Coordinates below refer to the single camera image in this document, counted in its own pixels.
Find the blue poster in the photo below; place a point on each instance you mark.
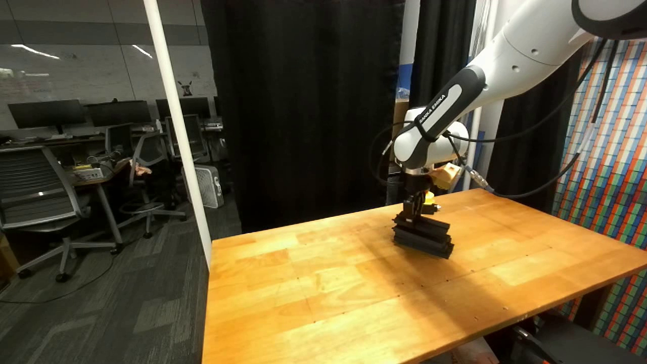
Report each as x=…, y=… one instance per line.
x=403, y=81

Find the grey mesh office chair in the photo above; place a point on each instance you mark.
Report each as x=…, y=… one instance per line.
x=33, y=188

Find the dark office chair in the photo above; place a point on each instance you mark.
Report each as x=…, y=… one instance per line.
x=144, y=154

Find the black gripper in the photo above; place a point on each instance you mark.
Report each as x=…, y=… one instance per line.
x=417, y=184

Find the office desk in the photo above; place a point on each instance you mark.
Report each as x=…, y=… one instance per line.
x=87, y=176

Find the yellow emergency stop button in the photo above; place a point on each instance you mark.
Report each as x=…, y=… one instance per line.
x=429, y=199

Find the white vertical pole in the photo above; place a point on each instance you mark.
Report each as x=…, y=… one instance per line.
x=174, y=122

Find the narrow black curtain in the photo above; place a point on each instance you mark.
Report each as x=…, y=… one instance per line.
x=434, y=41

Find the multicolour patterned panel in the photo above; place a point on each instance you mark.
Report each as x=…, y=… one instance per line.
x=608, y=234

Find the white bin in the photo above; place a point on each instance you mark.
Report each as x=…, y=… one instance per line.
x=210, y=188

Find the wide black curtain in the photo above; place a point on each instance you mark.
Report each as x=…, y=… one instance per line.
x=303, y=101

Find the black computer monitor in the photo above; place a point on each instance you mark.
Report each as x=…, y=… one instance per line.
x=121, y=111
x=194, y=108
x=47, y=113

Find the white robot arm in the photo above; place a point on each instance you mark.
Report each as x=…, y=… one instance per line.
x=512, y=53

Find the white board panel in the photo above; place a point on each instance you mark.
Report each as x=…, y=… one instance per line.
x=485, y=142

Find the black chair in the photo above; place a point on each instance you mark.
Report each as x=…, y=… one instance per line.
x=572, y=346

